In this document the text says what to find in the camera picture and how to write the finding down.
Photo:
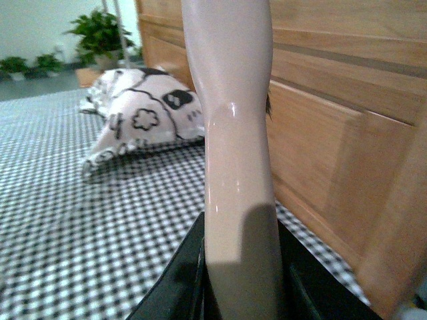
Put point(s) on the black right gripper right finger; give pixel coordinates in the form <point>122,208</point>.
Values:
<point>311,292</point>

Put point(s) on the wooden bed headboard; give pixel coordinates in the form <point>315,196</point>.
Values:
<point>347,135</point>

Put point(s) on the white black patterned pillow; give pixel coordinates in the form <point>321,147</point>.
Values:
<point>141,108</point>

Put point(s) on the large green potted plant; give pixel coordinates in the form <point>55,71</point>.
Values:
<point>100,39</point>

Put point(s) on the beige hand brush black bristles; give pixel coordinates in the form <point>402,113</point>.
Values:
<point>229,48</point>

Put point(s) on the black white gingham bedsheet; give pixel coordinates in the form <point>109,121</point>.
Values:
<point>86,247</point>

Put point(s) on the small potted plant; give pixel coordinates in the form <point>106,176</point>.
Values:
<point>49,64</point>
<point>16,67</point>

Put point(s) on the small potted plant middle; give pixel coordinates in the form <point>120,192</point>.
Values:
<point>49,64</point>

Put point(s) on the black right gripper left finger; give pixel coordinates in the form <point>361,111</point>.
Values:
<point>183,290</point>

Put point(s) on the small potted plant left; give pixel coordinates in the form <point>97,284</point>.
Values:
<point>16,67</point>

